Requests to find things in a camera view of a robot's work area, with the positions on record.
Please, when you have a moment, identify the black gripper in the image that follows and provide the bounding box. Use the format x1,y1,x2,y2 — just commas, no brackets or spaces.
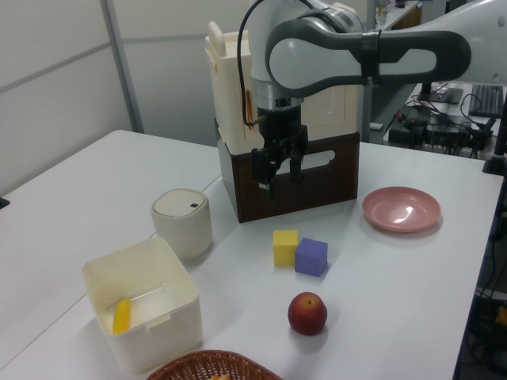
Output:
251,105,309,200

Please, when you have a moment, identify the dark brown wooden crate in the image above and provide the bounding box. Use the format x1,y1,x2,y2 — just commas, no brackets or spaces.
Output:
218,130,361,224

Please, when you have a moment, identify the yellow cube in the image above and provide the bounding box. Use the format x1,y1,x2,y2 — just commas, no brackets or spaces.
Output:
273,230,299,267

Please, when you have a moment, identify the purple cube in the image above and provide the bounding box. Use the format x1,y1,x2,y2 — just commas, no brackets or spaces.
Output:
294,237,329,277

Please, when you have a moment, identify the white lidded trash can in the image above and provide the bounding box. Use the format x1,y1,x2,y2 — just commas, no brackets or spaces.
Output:
151,188,214,260

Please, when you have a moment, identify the brown and cream crate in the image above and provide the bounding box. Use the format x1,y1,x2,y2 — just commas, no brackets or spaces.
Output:
204,2,361,155

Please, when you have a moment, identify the pink plastic plate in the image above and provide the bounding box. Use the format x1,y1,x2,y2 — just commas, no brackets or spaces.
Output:
361,186,442,233

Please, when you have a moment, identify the red apple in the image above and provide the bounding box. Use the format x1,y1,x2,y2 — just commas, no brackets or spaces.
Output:
288,291,328,336

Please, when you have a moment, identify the black electronics box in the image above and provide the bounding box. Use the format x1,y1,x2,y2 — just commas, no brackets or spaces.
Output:
387,103,497,157

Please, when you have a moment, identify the black monitor stand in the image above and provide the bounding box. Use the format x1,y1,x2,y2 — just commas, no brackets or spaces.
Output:
416,82,464,105

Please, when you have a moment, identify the cream square plastic bin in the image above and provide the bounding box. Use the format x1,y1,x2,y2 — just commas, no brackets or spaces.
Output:
82,236,203,375

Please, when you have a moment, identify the brown wicker basket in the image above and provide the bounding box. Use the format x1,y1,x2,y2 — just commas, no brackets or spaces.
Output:
147,349,284,380

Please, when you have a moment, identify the yellow banana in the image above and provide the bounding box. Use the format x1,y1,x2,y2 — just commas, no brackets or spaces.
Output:
112,298,132,334

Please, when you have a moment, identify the black keyboard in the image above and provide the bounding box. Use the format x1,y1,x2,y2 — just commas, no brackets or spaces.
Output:
467,83,505,118

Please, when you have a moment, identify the black clamp pole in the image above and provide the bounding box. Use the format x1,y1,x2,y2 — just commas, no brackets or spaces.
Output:
481,85,507,177

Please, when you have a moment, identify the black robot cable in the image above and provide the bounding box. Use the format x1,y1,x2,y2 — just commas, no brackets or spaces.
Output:
236,0,265,127

